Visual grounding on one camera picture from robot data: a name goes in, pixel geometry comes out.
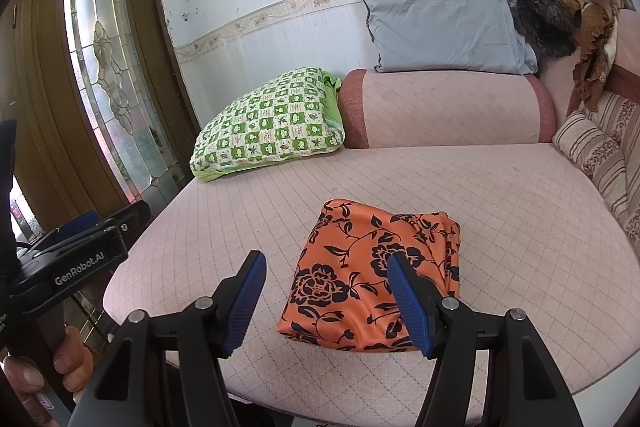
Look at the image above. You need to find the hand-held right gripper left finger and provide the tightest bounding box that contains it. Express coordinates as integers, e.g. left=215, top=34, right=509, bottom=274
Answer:
left=67, top=249, right=267, bottom=427

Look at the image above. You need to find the striped floral back cushion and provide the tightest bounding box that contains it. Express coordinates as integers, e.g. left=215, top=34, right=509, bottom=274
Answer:
left=582, top=91, right=640, bottom=233

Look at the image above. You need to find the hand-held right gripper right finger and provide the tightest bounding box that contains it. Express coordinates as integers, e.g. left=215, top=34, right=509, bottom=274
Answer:
left=386, top=253, right=583, bottom=427

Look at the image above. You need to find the person's left hand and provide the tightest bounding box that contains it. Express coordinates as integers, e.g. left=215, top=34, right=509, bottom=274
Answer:
left=2, top=324, right=96, bottom=427

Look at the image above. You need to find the grey pillow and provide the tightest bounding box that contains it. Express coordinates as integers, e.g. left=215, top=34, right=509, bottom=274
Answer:
left=356, top=0, right=538, bottom=75

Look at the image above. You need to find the dark furry cushion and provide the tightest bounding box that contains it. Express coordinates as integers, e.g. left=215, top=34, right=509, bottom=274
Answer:
left=510, top=0, right=583, bottom=59

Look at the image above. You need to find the brown ruffled cloth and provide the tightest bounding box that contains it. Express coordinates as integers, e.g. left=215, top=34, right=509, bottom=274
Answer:
left=556, top=0, right=637, bottom=112

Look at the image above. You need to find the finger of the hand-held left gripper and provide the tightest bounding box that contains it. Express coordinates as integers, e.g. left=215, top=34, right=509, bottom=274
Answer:
left=102, top=201, right=151, bottom=240
left=50, top=210, right=99, bottom=238

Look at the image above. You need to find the wooden door with leaded glass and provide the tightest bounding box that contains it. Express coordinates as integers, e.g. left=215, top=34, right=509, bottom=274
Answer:
left=0, top=0, right=201, bottom=343

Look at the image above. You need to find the pink quilted sofa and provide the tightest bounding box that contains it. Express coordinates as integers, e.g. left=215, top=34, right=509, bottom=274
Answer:
left=102, top=7, right=640, bottom=423

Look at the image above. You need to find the orange floral blouse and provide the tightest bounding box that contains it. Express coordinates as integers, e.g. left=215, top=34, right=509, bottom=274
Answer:
left=276, top=199, right=462, bottom=353

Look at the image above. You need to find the green checkered pillow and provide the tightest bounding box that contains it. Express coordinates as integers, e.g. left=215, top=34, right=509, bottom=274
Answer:
left=190, top=67, right=347, bottom=184

